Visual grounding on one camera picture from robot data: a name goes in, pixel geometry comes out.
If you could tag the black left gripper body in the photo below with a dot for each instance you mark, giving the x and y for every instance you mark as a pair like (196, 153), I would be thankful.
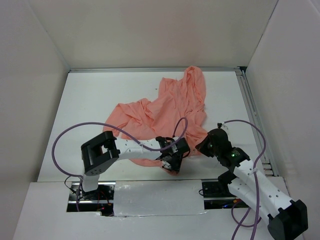
(174, 163)

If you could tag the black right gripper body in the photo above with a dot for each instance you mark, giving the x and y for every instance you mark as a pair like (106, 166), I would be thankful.
(215, 149)

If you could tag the pink zip jacket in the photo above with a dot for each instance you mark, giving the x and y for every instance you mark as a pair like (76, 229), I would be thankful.
(179, 107)

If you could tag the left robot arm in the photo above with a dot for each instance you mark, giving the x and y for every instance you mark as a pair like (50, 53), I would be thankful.
(99, 153)

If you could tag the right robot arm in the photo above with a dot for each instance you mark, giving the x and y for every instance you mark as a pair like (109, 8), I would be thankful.
(285, 218)

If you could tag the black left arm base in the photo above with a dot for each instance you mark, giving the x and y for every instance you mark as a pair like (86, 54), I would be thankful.
(100, 200)

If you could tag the glossy white tape sheet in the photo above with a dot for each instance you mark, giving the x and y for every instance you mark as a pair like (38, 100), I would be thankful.
(158, 198)

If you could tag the aluminium frame rail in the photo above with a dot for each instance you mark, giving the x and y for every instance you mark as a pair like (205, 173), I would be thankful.
(90, 97)

